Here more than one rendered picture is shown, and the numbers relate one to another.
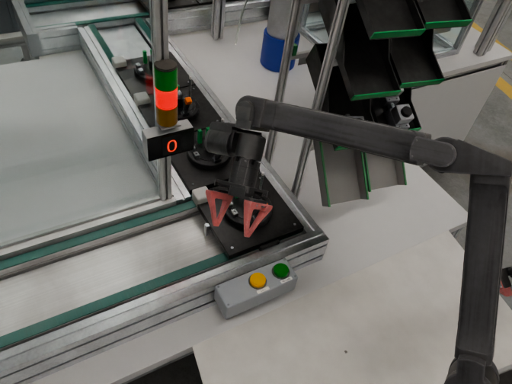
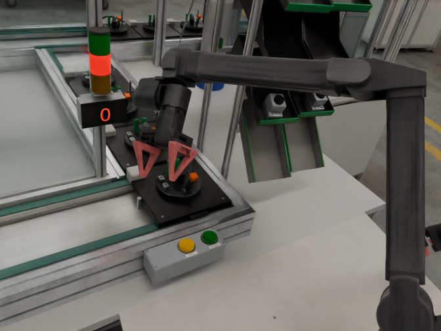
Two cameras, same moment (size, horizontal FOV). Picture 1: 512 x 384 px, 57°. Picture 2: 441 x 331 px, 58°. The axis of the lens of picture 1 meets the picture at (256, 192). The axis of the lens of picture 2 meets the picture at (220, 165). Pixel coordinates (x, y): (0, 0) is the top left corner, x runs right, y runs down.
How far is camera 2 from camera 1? 0.25 m
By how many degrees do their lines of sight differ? 10
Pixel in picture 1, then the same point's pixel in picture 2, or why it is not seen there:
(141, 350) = (64, 316)
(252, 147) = (178, 96)
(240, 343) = (168, 309)
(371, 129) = (289, 62)
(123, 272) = (53, 240)
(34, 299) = not seen: outside the picture
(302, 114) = (224, 59)
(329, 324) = (258, 291)
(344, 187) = (268, 166)
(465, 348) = (396, 268)
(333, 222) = (259, 204)
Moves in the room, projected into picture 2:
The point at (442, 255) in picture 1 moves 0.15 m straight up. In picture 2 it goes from (360, 232) to (377, 199)
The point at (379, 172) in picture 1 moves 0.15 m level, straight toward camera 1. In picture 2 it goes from (299, 156) to (288, 179)
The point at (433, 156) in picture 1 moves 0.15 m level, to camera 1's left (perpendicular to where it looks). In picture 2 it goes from (349, 73) to (258, 58)
